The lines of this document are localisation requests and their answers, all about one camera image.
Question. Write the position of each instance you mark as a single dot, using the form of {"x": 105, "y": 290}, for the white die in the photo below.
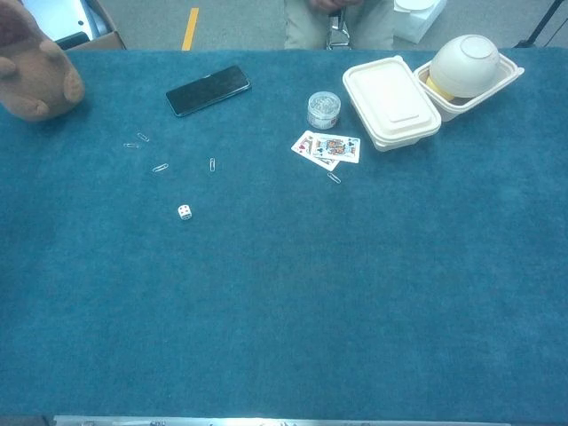
{"x": 184, "y": 212}

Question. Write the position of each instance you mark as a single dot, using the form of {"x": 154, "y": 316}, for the silver paper clip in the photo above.
{"x": 212, "y": 164}
{"x": 131, "y": 145}
{"x": 160, "y": 168}
{"x": 143, "y": 136}
{"x": 334, "y": 178}

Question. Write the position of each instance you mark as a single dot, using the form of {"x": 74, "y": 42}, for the king of hearts card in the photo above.
{"x": 303, "y": 145}

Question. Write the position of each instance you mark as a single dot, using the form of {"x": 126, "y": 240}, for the teal table mat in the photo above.
{"x": 284, "y": 288}

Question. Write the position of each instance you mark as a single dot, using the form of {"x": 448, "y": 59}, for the king of clubs card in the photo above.
{"x": 337, "y": 148}

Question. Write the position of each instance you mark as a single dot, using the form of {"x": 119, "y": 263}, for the clear jar of paper clips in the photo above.
{"x": 324, "y": 110}

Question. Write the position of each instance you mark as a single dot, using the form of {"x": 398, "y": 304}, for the black smartphone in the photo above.
{"x": 208, "y": 91}

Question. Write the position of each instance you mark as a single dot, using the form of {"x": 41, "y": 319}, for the cream takeout container lid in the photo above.
{"x": 388, "y": 100}

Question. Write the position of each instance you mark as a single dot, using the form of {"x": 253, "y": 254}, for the metal stool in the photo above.
{"x": 339, "y": 33}

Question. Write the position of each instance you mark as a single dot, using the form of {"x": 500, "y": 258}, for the seated person in beige trousers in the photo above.
{"x": 306, "y": 24}

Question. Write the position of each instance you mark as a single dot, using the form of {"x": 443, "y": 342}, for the yellow cup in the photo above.
{"x": 437, "y": 89}

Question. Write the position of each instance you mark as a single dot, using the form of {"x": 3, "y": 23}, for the yellow floor tape strip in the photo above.
{"x": 191, "y": 29}

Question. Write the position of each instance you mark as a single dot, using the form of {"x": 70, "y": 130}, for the white upturned bowl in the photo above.
{"x": 463, "y": 66}

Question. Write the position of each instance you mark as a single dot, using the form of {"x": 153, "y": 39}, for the white box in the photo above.
{"x": 417, "y": 20}

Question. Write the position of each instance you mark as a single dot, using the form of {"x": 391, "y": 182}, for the cream open food container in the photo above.
{"x": 506, "y": 77}

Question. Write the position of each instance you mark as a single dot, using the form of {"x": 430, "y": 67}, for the brown plush toy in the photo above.
{"x": 37, "y": 82}

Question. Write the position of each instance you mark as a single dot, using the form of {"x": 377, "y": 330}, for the black tripod leg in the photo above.
{"x": 543, "y": 24}

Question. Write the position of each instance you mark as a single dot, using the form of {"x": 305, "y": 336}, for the aluminium rail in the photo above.
{"x": 284, "y": 421}

